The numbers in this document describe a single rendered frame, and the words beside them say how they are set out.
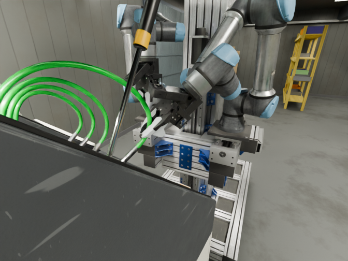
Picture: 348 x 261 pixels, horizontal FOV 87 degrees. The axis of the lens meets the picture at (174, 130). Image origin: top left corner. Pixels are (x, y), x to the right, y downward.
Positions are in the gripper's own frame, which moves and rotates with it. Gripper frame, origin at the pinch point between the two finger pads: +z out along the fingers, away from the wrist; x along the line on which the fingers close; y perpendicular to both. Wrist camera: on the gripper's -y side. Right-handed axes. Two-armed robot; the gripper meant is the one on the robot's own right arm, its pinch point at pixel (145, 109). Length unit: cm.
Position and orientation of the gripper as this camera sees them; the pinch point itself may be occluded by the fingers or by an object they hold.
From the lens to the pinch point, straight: 77.9
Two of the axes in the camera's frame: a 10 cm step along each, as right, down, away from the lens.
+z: -0.1, 9.2, 3.9
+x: -8.4, -2.2, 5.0
